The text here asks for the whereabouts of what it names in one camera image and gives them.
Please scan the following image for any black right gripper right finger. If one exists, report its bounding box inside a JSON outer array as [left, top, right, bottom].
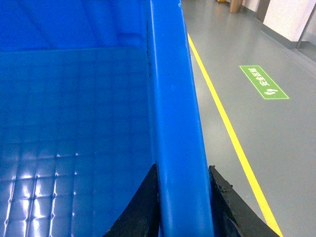
[[208, 165, 277, 237]]

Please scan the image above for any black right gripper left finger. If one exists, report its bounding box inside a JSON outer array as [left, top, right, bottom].
[[104, 164, 160, 237]]

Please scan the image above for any large blue plastic crate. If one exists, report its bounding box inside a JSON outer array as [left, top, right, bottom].
[[0, 0, 214, 237]]

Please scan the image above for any green floor safety sign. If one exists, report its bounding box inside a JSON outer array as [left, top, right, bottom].
[[239, 65, 290, 100]]

